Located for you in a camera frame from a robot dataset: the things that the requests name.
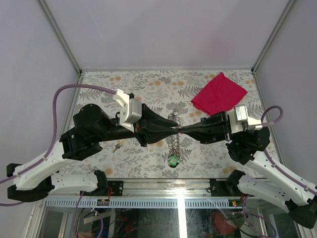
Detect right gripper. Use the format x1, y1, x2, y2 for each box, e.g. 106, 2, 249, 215
180, 110, 245, 144

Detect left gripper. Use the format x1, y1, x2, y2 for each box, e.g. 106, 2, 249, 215
97, 103, 181, 146

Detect metal ring key organizer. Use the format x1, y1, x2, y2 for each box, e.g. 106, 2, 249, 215
166, 109, 183, 162

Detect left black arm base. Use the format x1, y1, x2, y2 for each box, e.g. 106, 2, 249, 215
91, 170, 124, 197

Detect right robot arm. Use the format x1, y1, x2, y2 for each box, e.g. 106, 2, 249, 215
179, 105, 317, 229

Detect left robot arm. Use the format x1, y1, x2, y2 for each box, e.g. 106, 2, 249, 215
6, 90, 178, 202

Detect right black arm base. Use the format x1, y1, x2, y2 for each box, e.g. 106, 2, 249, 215
207, 170, 246, 197

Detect magenta folded cloth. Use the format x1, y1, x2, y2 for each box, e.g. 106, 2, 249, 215
191, 72, 247, 116

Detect green key tag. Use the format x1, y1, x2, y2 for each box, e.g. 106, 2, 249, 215
168, 155, 179, 168

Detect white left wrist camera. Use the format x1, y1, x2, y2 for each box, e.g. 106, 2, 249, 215
113, 89, 142, 132

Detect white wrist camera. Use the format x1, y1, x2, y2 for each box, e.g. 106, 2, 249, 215
226, 105, 263, 134
113, 89, 142, 132

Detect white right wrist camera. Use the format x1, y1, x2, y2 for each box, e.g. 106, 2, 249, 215
226, 105, 263, 134

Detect aluminium front rail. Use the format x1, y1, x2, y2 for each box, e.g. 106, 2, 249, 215
43, 179, 244, 209

